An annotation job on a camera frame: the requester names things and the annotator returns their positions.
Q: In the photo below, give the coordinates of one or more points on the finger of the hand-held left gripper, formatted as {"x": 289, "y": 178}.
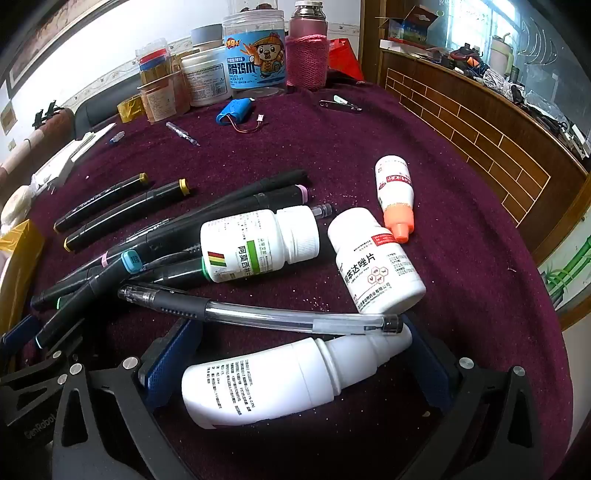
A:
{"x": 41, "y": 392}
{"x": 21, "y": 333}

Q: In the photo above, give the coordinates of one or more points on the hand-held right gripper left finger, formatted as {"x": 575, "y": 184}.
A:
{"x": 161, "y": 364}

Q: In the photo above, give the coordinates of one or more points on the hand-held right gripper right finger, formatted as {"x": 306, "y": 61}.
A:
{"x": 429, "y": 364}

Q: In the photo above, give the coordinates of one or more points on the yellow cardboard box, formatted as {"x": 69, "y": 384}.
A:
{"x": 21, "y": 272}

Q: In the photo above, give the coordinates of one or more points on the black marker teal cap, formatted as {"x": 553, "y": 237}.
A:
{"x": 92, "y": 286}

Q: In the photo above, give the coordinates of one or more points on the black marker green band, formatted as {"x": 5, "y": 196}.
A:
{"x": 175, "y": 274}

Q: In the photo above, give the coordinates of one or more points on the white spray bottle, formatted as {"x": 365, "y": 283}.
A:
{"x": 258, "y": 383}

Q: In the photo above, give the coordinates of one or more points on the clear gel pen black grip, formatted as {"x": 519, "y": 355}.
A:
{"x": 258, "y": 316}

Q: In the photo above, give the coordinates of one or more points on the white pill bottle red label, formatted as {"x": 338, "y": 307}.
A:
{"x": 374, "y": 267}

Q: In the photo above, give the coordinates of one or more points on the black marker ochre cap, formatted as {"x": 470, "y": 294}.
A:
{"x": 101, "y": 203}

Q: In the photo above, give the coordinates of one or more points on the black marker yellow cap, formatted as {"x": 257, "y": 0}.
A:
{"x": 124, "y": 214}

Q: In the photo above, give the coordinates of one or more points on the white pill bottle green label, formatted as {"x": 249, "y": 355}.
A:
{"x": 258, "y": 240}

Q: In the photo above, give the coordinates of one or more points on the small white bottle orange cap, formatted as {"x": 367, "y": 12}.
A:
{"x": 392, "y": 184}

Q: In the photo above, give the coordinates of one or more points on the clear gel pen glitter grip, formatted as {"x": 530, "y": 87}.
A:
{"x": 323, "y": 211}

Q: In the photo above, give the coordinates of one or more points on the black marker pink cap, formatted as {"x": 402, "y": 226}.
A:
{"x": 258, "y": 201}

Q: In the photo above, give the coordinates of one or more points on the white plastic bag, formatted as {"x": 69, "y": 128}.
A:
{"x": 14, "y": 207}

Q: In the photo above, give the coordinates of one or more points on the brown leather cushion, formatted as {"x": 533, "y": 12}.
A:
{"x": 27, "y": 143}

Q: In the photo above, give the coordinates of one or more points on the wooden counter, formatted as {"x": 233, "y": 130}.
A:
{"x": 461, "y": 138}

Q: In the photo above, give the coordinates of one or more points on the clear thin pen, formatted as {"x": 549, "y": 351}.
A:
{"x": 182, "y": 134}

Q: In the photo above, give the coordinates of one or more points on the dark grey sofa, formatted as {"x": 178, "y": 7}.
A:
{"x": 97, "y": 110}

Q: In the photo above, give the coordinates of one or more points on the white plastic jar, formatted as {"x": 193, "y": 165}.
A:
{"x": 205, "y": 78}

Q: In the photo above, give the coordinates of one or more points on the stack of coloured tape rolls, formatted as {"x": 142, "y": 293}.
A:
{"x": 152, "y": 57}

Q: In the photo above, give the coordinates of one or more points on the red bag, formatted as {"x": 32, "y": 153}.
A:
{"x": 344, "y": 57}

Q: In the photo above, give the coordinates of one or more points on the white kettle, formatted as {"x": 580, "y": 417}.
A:
{"x": 501, "y": 53}

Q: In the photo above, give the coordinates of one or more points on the clear jar blue label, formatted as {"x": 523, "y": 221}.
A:
{"x": 254, "y": 55}

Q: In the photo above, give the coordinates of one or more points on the pink thermos knitted sleeve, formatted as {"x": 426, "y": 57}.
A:
{"x": 307, "y": 55}

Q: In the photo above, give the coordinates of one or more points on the colourful cardboard box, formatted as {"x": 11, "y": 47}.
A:
{"x": 408, "y": 25}

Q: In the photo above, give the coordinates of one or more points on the window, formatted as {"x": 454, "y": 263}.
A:
{"x": 508, "y": 23}

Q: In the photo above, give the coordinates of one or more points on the bamboo wall poster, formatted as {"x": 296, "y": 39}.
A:
{"x": 565, "y": 272}

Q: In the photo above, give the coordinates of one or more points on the framed wall picture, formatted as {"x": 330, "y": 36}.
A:
{"x": 46, "y": 41}

